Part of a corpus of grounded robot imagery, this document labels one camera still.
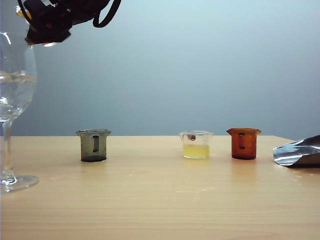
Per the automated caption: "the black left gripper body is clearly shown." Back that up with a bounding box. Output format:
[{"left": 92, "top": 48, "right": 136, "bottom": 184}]
[{"left": 23, "top": 0, "right": 101, "bottom": 29}]

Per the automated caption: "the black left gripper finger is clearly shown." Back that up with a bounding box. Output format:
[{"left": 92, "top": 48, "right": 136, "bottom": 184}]
[{"left": 24, "top": 24, "right": 73, "bottom": 46}]

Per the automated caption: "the clear measuring cup orange residue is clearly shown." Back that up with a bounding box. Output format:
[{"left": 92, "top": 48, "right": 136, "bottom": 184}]
[{"left": 15, "top": 4, "right": 33, "bottom": 21}]

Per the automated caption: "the clear measuring cup yellow liquid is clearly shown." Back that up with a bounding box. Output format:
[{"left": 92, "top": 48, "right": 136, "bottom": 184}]
[{"left": 179, "top": 130, "right": 214, "bottom": 160}]

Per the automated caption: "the dark grey measuring cup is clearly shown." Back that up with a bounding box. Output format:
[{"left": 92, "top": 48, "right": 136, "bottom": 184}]
[{"left": 75, "top": 129, "right": 112, "bottom": 163}]

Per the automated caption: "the amber brown measuring cup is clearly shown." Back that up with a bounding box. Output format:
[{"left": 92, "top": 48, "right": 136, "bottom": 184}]
[{"left": 225, "top": 127, "right": 262, "bottom": 160}]

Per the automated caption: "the clear stemmed wine glass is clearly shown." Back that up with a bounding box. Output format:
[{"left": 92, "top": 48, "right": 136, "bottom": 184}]
[{"left": 0, "top": 31, "right": 40, "bottom": 193}]

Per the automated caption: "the silver foil bag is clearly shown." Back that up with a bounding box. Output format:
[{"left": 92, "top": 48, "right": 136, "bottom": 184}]
[{"left": 272, "top": 134, "right": 320, "bottom": 169}]

